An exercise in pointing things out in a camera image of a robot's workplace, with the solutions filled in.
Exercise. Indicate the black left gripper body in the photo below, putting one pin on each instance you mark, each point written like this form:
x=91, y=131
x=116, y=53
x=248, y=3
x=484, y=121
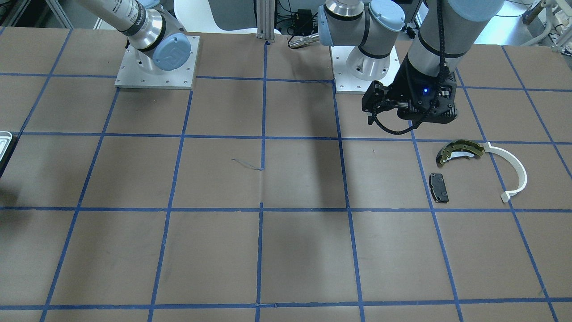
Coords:
x=403, y=86

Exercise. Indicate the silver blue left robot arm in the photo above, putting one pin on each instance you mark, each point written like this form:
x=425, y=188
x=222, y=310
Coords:
x=446, y=34

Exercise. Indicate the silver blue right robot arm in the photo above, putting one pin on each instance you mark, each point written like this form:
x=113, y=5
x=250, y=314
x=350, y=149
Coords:
x=148, y=27

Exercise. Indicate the silver metal tray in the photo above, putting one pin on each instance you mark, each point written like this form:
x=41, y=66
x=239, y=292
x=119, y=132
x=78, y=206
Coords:
x=6, y=144

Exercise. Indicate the olive green brake shoe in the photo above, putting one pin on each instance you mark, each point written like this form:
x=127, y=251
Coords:
x=459, y=148

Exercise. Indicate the black brake pad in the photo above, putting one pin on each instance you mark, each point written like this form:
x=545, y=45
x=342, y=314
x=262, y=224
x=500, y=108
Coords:
x=438, y=188

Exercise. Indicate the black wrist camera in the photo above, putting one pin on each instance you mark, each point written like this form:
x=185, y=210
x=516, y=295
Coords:
x=374, y=101

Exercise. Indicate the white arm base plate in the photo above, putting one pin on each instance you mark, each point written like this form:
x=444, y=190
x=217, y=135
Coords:
x=354, y=72

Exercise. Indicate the aluminium frame post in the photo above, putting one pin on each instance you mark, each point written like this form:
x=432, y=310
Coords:
x=265, y=19

